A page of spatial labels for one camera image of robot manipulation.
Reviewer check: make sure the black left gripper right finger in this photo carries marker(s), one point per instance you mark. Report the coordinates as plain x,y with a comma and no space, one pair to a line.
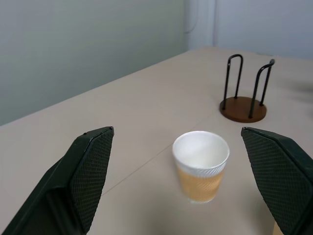
281,176

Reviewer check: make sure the tan ribbed paper cup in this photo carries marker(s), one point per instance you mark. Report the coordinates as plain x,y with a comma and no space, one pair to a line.
200,181

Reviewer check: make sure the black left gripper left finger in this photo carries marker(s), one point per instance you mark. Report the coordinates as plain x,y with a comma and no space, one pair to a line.
83,176

